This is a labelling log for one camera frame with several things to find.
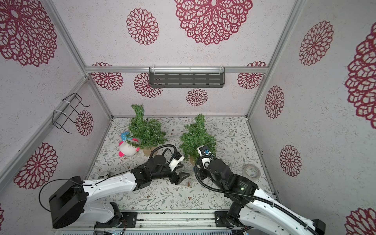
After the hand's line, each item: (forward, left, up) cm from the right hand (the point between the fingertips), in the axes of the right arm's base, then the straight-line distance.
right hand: (197, 158), depth 69 cm
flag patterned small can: (-2, +54, -20) cm, 58 cm away
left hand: (-1, +5, -12) cm, 13 cm away
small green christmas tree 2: (+11, 0, +3) cm, 11 cm away
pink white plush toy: (+16, +46, -18) cm, 51 cm away
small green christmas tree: (+15, +29, -1) cm, 33 cm away
